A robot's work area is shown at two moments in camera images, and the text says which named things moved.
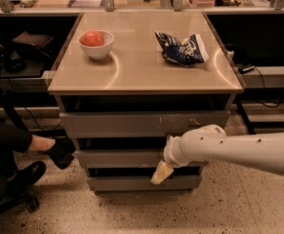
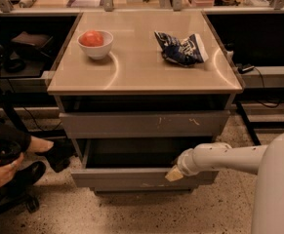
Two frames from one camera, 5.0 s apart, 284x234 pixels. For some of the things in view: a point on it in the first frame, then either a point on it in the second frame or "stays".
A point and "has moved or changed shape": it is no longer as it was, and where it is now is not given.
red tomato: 93,38 stays
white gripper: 172,152 -> 185,163
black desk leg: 245,117 stays
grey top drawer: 139,124 stays
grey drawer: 131,159 has moved or changed shape
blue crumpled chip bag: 186,52 stays
